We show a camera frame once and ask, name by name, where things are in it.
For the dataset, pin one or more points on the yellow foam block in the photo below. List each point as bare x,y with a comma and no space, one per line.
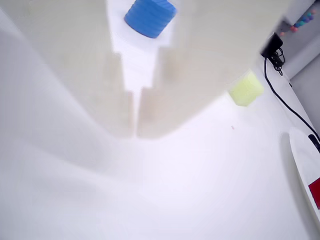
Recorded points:
246,88

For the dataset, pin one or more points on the red foam cube block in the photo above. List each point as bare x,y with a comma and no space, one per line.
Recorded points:
315,193

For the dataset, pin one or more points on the black power adapter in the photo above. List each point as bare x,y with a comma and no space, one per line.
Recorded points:
272,45

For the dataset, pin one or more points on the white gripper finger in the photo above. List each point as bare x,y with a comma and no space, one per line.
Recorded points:
75,62
212,55

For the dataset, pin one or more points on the blue ribbed foam cylinder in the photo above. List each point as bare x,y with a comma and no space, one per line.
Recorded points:
150,16

